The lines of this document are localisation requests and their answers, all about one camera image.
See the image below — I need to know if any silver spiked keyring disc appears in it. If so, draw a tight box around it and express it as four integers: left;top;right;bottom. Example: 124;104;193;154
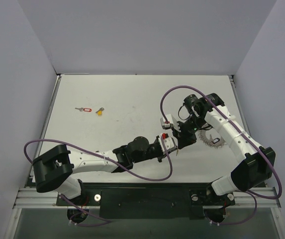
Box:
198;130;226;148

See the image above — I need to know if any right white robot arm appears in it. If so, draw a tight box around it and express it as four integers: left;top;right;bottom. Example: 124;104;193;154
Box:
173;93;276;204

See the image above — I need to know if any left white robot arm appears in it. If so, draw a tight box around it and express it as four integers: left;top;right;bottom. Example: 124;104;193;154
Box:
32;134;176;205

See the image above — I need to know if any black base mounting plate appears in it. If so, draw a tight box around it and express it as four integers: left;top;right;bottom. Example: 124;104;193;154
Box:
65;183;222;220

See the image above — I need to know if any yellow capped key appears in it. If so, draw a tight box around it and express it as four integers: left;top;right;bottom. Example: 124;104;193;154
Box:
96;107;104;116

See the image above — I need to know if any red tag key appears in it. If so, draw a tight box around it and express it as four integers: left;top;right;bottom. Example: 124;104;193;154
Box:
75;108;92;113

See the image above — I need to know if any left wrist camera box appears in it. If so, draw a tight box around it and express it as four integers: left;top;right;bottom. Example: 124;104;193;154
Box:
158;133;178;153

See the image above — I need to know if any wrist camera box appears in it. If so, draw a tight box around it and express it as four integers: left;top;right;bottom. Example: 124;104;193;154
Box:
160;114;180;131
158;133;178;153

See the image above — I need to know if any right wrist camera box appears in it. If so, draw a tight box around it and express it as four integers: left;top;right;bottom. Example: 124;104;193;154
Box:
160;114;180;131

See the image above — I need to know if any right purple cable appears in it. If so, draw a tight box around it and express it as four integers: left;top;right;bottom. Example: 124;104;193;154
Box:
160;85;284;226

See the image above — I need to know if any aluminium frame rail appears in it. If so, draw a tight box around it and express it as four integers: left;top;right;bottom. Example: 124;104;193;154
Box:
13;188;281;209

